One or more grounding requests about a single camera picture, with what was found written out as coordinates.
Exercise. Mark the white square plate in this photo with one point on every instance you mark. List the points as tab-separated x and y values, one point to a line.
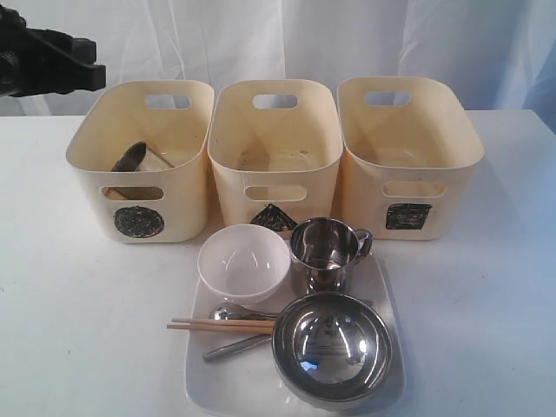
247	383

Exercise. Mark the white plastic bowl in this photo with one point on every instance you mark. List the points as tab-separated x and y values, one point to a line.
244	263

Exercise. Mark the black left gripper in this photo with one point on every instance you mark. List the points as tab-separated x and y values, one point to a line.
20	51

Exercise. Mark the cream bin with square mark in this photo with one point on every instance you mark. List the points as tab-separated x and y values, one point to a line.
410	151

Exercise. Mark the steel cup with wire handle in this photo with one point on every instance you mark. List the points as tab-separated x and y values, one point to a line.
138	158

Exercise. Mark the cream bin with circle mark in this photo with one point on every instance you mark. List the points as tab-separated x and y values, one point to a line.
173	118

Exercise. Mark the stainless steel spoon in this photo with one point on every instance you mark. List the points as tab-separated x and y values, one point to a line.
232	311

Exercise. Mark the cream bin with triangle mark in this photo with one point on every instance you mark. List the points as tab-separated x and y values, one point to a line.
275	148

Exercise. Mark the stainless steel bowl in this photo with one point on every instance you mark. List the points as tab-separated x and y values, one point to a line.
331	350

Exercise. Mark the stainless steel knife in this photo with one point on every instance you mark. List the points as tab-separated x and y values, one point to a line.
236	347

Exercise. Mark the white backdrop curtain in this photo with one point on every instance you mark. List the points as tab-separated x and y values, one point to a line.
492	54

